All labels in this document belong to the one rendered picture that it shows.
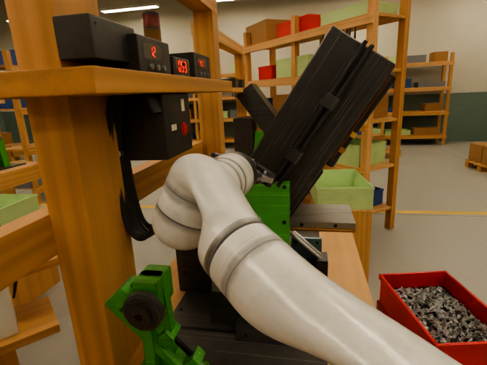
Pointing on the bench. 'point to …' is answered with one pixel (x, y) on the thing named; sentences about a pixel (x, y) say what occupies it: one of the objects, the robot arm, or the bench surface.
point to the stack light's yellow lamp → (153, 33)
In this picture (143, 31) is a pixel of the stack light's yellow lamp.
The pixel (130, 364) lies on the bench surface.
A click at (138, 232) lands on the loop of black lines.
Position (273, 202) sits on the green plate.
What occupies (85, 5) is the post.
